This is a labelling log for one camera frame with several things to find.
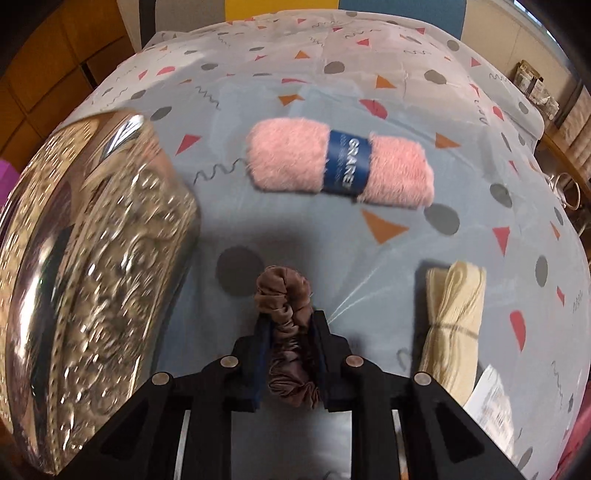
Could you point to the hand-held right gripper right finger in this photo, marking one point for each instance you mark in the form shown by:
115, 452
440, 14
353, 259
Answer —
323, 346

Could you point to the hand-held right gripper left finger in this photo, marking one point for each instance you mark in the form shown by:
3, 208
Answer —
262, 341

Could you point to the brown satin scrunchie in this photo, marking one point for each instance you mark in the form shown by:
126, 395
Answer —
286, 295

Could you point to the cream yarn bundle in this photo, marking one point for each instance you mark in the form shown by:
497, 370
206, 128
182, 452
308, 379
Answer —
455, 323

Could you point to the clear wet wipes packet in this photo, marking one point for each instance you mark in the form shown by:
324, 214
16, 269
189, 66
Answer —
491, 406

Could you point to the gold embossed tissue box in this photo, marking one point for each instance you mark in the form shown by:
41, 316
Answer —
92, 277

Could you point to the pink yarn ball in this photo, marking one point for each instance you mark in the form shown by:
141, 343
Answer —
291, 157

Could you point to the white tote bag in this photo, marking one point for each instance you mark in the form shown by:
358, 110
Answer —
565, 184

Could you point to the purple cardboard box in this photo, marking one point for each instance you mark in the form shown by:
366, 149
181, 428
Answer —
5, 173

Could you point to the wooden desk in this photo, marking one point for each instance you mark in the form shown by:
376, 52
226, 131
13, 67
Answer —
568, 152

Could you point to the grey yellow blue chair back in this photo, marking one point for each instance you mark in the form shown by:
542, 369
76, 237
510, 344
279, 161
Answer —
277, 9

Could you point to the desk organizer with bottles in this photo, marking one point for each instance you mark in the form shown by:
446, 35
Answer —
535, 87

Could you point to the beige patterned curtain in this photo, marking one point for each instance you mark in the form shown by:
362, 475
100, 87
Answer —
577, 124

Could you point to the wooden wardrobe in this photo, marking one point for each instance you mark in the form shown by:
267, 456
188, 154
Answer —
55, 60

